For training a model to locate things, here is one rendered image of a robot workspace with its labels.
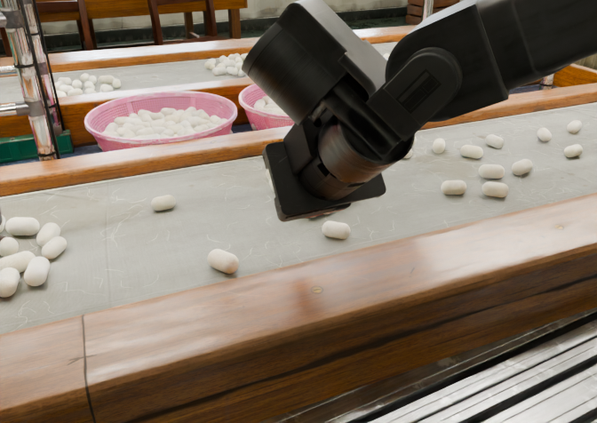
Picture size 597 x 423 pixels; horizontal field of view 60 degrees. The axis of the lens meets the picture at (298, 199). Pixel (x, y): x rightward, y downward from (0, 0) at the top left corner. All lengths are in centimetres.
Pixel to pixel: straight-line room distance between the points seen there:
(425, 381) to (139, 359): 28
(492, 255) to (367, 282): 14
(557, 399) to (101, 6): 308
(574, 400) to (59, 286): 52
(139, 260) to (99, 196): 18
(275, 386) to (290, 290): 9
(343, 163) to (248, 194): 36
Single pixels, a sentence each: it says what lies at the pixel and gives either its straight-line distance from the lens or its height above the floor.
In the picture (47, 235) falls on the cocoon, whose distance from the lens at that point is 65.
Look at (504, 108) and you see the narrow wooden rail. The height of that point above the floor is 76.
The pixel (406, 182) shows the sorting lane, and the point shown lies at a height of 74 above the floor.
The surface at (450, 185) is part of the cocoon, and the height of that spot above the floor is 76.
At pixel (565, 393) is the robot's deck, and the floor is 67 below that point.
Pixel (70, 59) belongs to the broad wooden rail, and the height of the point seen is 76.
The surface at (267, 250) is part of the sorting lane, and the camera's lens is 59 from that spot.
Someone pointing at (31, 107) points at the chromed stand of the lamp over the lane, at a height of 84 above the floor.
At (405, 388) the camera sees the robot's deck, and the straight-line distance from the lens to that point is 55.
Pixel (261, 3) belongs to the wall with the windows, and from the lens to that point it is 612.
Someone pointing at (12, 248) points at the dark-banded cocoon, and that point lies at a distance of 65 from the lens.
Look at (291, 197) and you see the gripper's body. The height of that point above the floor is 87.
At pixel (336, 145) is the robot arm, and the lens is 36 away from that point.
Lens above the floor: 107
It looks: 28 degrees down
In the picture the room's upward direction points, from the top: straight up
